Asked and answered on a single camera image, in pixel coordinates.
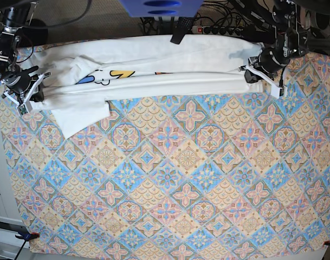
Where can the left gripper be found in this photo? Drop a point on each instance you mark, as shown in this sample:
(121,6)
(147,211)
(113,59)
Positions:
(266,66)

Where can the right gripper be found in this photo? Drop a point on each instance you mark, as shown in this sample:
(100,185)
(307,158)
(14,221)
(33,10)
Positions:
(24,88)

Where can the white printed T-shirt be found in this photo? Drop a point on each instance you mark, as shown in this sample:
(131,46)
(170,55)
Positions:
(86,76)

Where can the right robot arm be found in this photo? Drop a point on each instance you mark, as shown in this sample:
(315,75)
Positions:
(13,19)

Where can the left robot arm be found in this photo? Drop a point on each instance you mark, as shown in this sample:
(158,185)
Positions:
(290,43)

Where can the black power strip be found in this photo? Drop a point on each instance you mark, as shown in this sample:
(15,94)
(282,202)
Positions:
(217,30)

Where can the patterned tablecloth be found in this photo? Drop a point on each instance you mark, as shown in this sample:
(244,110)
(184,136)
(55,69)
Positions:
(243,176)

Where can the white cabinet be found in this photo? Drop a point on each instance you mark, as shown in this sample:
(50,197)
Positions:
(10,220)

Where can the blue orange clamp lower left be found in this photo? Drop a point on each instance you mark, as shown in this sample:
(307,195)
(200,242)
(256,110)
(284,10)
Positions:
(26,237)

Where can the orange clamp lower right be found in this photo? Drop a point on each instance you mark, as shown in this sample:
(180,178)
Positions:
(327,243)

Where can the black brush-like bracket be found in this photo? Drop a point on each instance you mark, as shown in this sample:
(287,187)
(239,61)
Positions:
(184,24)

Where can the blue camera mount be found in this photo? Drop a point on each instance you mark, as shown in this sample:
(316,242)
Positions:
(153,8)

